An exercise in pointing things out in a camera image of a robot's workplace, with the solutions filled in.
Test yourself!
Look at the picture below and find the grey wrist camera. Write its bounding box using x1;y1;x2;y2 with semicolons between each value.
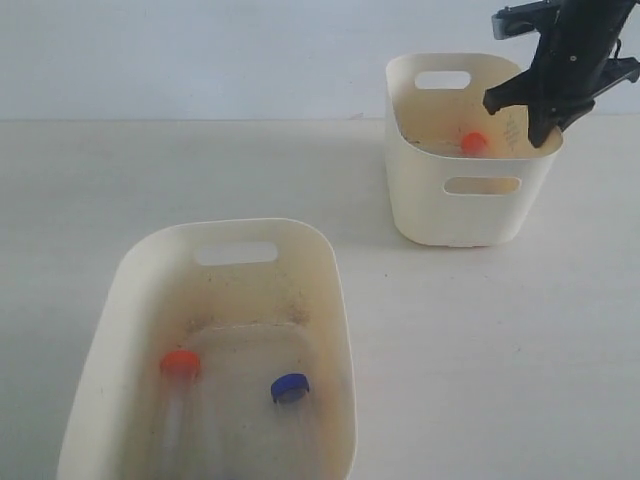
491;1;548;40

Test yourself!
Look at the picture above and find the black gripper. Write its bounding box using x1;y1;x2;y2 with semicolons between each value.
483;1;639;148

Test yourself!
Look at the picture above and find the orange-capped clear tube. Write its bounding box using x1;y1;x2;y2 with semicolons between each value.
157;349;200;479

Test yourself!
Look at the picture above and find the blue-capped clear tube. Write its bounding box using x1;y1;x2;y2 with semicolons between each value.
270;372;313;450

